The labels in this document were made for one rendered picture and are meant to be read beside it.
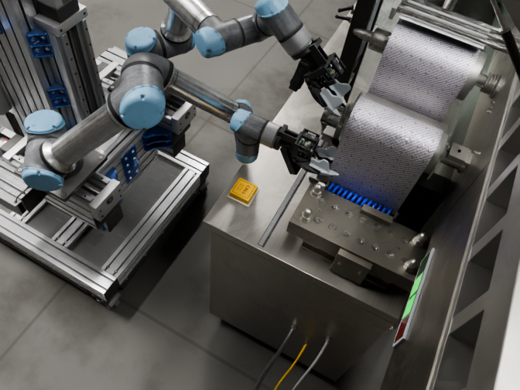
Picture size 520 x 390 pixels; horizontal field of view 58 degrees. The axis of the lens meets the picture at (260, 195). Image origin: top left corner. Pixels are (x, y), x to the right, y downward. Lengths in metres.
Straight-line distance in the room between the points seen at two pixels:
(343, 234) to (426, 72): 0.51
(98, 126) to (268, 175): 0.58
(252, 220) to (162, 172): 1.05
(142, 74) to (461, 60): 0.85
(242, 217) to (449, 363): 0.86
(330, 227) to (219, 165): 1.47
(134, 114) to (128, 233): 1.09
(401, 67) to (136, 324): 1.61
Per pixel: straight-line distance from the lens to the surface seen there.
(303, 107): 1.83
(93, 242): 2.29
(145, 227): 2.27
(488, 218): 1.00
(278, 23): 1.20
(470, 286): 0.90
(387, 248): 1.39
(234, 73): 3.29
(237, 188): 1.53
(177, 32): 1.83
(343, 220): 1.39
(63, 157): 1.47
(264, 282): 1.62
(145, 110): 1.27
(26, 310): 2.47
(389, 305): 1.46
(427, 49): 1.40
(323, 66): 1.23
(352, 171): 1.39
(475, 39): 1.41
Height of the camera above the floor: 2.18
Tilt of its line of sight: 56 degrees down
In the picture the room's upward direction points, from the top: 10 degrees clockwise
